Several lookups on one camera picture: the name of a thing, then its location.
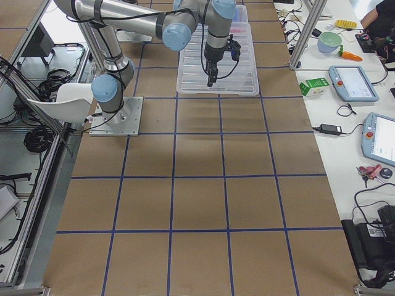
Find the green and blue bowl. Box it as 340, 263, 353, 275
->
317, 31, 342, 53

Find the green white carton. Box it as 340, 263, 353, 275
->
299, 77, 330, 97

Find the near teach pendant tablet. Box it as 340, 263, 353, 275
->
361, 112, 395, 167

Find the aluminium frame post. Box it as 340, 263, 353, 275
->
289, 0, 327, 70

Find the clear plastic box lid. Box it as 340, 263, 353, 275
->
177, 4, 259, 96

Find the white plastic chair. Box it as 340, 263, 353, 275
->
27, 83, 93, 123

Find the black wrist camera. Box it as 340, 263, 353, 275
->
227, 34, 241, 62

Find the far teach pendant tablet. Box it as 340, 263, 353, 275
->
328, 65, 379, 102

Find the key bunch with pink tag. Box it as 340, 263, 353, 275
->
356, 164, 384, 188

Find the toy carrot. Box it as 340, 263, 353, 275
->
338, 45, 363, 62

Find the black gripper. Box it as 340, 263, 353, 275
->
204, 43, 226, 87

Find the clear plastic storage box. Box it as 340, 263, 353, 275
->
230, 4, 251, 35

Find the black power adapter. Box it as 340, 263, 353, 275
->
320, 123, 342, 136

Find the teach pendant tablet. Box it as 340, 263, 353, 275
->
361, 112, 395, 167
328, 65, 379, 102

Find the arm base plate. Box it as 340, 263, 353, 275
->
88, 96, 144, 136

